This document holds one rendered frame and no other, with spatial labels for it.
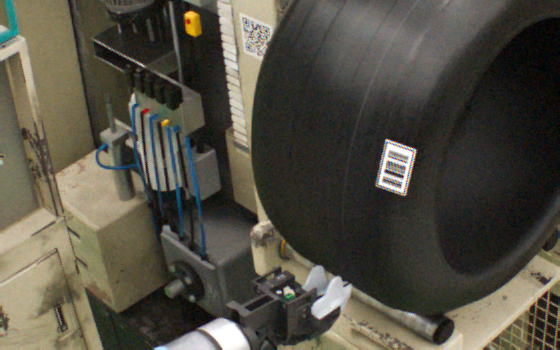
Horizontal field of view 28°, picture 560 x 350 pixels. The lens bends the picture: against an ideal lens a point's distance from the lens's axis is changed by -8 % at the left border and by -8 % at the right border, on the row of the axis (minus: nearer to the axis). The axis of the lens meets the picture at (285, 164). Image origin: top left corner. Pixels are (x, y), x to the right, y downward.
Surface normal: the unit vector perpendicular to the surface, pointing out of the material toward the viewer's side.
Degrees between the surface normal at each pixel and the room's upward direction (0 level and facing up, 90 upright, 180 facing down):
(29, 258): 90
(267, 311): 90
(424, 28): 35
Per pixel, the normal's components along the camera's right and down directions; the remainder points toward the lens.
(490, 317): -0.09, -0.81
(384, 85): -0.41, -0.05
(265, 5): -0.72, 0.46
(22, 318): 0.68, 0.38
